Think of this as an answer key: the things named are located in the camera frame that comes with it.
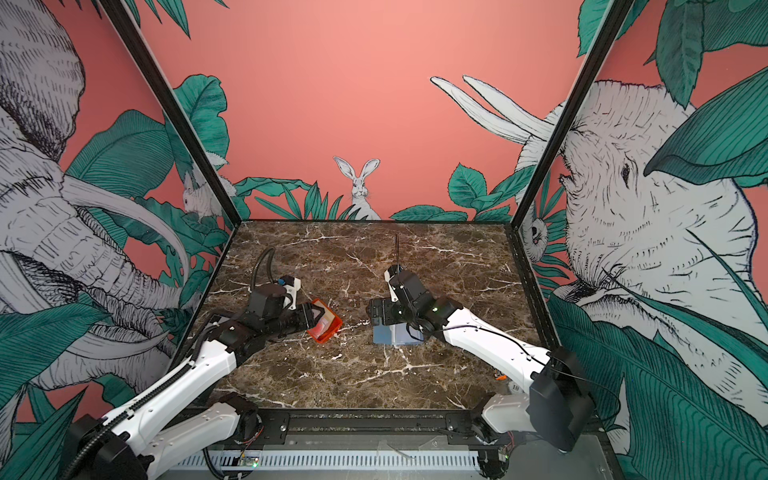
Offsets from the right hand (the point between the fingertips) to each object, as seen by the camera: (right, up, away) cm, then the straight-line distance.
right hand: (376, 306), depth 79 cm
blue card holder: (+5, -11, +11) cm, 17 cm away
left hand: (-15, -1, +1) cm, 15 cm away
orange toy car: (+35, -20, +3) cm, 40 cm away
